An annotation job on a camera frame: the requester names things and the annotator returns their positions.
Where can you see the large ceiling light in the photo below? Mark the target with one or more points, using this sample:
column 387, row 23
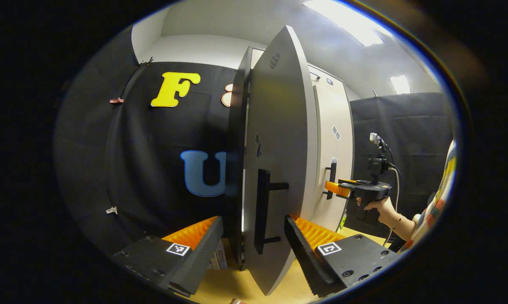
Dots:
column 351, row 19

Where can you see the black clip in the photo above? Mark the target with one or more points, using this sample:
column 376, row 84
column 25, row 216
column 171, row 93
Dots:
column 146, row 62

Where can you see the beige cabinet drawer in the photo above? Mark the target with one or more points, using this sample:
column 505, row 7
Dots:
column 337, row 85

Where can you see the red clip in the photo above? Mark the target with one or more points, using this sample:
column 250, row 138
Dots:
column 116, row 100

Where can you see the small ceiling light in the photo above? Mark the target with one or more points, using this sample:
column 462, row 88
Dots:
column 400, row 84

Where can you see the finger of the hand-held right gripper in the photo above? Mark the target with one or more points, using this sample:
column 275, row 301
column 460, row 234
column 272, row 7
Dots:
column 336, row 188

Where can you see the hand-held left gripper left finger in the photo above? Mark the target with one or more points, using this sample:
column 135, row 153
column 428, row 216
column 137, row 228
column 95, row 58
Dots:
column 197, row 261

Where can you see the white grey shoe cabinet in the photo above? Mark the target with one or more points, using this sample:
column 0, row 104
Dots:
column 235, row 147

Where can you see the striped knit sweater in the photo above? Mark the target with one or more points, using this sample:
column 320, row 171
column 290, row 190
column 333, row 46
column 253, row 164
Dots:
column 438, row 198

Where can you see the white clip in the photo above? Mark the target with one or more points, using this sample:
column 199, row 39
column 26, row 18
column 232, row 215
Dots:
column 111, row 210

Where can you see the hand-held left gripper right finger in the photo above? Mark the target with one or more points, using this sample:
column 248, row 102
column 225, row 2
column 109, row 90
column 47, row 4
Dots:
column 307, row 259

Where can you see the shoe cabinet door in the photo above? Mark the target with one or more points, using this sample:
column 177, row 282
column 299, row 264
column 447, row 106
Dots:
column 279, row 126
column 338, row 152

